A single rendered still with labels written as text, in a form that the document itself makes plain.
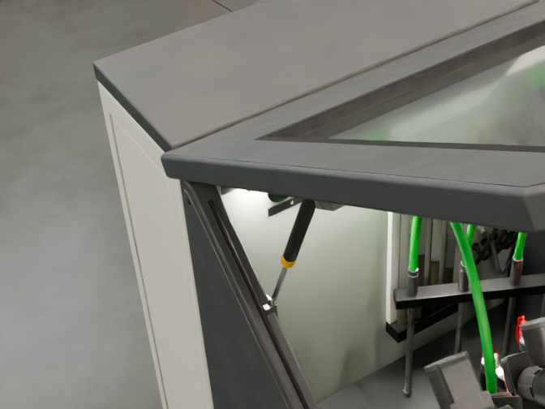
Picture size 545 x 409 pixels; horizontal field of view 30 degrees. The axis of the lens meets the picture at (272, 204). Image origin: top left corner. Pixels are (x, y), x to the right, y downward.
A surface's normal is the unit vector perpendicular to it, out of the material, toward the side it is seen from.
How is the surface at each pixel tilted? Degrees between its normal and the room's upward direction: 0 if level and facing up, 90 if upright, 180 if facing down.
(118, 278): 0
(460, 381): 36
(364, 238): 90
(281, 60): 0
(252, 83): 0
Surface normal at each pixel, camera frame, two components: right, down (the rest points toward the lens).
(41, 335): -0.06, -0.76
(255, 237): 0.53, 0.53
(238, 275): 0.32, -0.20
